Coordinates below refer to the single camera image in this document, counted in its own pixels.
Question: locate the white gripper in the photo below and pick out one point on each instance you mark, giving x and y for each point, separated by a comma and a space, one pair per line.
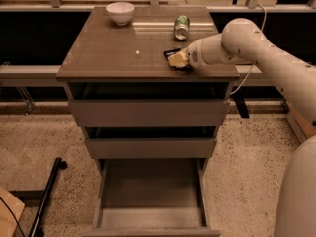
193, 55

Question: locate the blue rxbar blueberry packet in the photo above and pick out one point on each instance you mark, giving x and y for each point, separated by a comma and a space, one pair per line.
177, 59

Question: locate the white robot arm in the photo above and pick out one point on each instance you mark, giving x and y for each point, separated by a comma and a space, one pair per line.
242, 40

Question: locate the grey three-drawer cabinet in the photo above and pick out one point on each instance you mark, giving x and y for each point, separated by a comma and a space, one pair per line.
105, 52

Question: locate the grey top drawer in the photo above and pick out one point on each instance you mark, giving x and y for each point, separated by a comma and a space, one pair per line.
148, 104

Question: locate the grey middle drawer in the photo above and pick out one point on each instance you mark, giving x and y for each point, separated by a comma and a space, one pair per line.
151, 142

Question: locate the grey open bottom drawer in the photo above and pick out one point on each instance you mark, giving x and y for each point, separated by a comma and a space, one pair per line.
151, 198

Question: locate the green soda can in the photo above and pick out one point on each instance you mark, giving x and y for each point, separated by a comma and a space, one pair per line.
181, 27

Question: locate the white ceramic bowl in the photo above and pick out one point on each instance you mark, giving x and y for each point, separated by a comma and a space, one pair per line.
121, 13

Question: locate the cardboard box at right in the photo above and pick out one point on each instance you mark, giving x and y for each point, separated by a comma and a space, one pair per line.
300, 126

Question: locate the black metal stand leg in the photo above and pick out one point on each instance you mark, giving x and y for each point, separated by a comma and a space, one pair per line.
40, 198

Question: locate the cardboard piece at left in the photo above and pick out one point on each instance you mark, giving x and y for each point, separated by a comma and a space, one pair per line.
11, 209

